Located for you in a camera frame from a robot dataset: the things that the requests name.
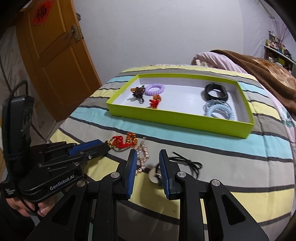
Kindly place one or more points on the red knot charm with beads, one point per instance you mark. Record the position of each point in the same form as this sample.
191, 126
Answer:
122, 143

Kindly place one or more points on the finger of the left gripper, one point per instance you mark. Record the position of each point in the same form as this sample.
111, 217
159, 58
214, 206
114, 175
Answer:
84, 146
100, 150

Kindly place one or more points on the door latch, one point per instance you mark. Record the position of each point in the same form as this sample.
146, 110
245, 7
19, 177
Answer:
75, 33

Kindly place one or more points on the cluttered desk shelf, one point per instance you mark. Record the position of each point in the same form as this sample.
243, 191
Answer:
276, 52

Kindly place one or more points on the lime green tray box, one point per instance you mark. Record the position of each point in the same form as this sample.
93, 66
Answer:
183, 104

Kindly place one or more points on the small red knot charm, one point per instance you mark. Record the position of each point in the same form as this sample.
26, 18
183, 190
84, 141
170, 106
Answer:
154, 102

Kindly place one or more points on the black fitness band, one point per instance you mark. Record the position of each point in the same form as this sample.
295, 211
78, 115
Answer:
215, 92

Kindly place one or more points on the brown fleece blanket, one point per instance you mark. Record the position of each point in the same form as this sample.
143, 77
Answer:
276, 79

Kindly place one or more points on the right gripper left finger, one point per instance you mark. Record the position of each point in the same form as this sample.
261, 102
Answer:
127, 170

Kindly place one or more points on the dried branch bouquet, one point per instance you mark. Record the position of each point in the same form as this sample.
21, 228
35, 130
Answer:
281, 30

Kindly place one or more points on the black hair tie teal bead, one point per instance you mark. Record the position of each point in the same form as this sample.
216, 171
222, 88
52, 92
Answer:
155, 175

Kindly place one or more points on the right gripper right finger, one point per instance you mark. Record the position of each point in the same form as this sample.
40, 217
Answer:
172, 188

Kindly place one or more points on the person's left hand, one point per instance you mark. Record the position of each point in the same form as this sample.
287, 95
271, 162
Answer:
24, 207

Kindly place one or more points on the wooden door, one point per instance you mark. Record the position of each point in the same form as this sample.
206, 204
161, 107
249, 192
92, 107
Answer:
61, 71

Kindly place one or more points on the striped bed sheet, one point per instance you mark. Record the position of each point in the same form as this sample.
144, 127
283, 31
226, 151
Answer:
259, 170

